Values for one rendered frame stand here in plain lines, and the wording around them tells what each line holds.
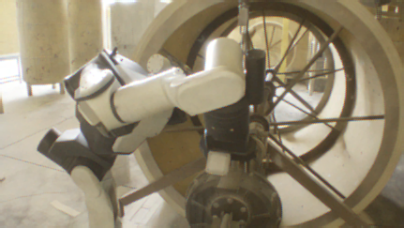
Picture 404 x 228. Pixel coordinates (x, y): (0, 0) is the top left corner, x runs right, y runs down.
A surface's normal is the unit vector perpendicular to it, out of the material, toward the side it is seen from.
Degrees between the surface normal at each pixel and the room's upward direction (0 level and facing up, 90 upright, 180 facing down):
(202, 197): 90
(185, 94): 115
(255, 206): 90
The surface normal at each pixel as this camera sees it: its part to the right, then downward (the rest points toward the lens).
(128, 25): -0.27, 0.28
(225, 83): -0.07, 0.67
